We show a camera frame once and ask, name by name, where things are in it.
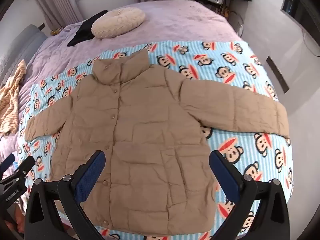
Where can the grey padded headboard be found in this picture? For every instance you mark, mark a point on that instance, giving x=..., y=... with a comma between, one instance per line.
x=25, y=40

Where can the cream striped cloth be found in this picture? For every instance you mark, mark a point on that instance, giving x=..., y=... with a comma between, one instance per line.
x=12, y=97

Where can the small black headboard tab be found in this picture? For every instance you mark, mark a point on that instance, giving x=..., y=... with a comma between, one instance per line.
x=41, y=26

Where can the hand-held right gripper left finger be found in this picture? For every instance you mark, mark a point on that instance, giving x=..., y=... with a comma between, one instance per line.
x=90, y=177

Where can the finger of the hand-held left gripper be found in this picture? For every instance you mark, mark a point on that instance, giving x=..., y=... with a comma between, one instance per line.
x=9, y=159
x=25, y=166

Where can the tan puffer jacket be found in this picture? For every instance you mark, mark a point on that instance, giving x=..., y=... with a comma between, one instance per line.
x=150, y=142

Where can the bed with lilac cover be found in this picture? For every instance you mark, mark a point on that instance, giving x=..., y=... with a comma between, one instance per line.
x=175, y=22

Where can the monkey print striped blanket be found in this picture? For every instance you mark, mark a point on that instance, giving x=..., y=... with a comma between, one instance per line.
x=250, y=80

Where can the small yellow items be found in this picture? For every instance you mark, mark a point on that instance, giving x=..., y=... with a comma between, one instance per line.
x=55, y=32

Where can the wall-mounted dark screen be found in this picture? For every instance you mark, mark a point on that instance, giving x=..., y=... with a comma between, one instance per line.
x=292, y=5

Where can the black garment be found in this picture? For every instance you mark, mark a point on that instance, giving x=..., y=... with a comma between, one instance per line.
x=83, y=32

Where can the round cream cushion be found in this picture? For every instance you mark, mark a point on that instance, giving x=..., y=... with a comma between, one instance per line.
x=117, y=22

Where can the dark wall strip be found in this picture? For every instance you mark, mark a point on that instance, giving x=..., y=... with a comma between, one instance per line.
x=277, y=73

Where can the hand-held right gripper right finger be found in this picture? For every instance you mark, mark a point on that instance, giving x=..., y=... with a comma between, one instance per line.
x=225, y=177

